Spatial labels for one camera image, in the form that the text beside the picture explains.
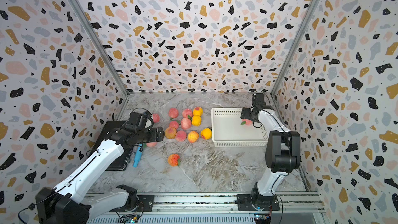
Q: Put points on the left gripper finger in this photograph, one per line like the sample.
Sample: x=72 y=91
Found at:
x=159 y=131
x=160 y=139

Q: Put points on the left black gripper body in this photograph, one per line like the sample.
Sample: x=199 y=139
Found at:
x=147 y=136

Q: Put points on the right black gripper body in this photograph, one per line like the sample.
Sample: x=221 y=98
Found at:
x=247 y=113

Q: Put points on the orange red lone peach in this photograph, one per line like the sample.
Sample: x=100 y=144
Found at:
x=173 y=160

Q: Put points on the white perforated plastic basket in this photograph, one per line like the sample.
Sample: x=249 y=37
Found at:
x=229 y=130

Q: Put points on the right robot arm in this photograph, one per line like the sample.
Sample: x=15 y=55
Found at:
x=282 y=154

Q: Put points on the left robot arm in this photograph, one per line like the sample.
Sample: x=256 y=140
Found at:
x=67 y=202

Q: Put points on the yellow pink peach front left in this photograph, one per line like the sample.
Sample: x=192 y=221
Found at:
x=170 y=133

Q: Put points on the blue cylindrical tube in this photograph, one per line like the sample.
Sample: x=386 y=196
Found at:
x=138 y=151

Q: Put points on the orange pink peach front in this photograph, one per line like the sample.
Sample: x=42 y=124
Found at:
x=193 y=136

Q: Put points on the yellow peach back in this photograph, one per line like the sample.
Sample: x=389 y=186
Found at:
x=197 y=111

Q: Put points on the black case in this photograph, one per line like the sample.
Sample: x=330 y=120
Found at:
x=114 y=155

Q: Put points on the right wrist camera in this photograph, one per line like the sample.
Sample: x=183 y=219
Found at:
x=258 y=100

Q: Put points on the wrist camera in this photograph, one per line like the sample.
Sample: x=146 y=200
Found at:
x=138 y=121
x=258 y=100

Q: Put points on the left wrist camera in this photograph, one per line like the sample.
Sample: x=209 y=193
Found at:
x=138 y=121

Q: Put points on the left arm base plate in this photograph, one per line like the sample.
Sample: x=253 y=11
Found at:
x=137 y=204

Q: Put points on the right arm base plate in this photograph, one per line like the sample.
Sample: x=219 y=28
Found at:
x=247 y=202

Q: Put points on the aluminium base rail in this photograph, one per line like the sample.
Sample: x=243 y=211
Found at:
x=208 y=208

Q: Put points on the right aluminium corner post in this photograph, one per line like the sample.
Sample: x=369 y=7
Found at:
x=296 y=41

